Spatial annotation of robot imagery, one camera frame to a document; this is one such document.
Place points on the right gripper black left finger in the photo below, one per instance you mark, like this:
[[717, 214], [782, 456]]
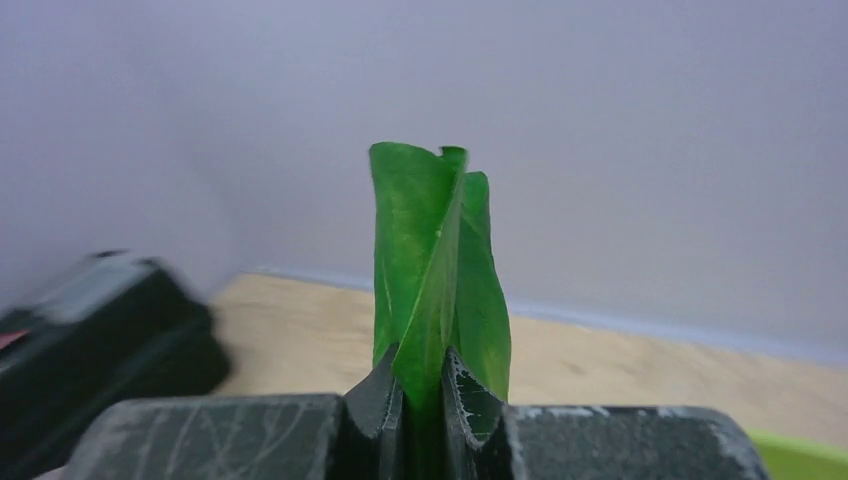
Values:
[[373, 436]]

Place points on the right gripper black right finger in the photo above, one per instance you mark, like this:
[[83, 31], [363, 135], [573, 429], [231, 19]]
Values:
[[474, 425]]

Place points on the green toy bok choy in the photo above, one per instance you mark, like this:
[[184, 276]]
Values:
[[435, 285]]

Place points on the black plastic toolbox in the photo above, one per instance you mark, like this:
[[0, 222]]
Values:
[[115, 326]]

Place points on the green plastic basket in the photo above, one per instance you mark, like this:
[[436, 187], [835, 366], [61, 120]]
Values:
[[792, 458]]

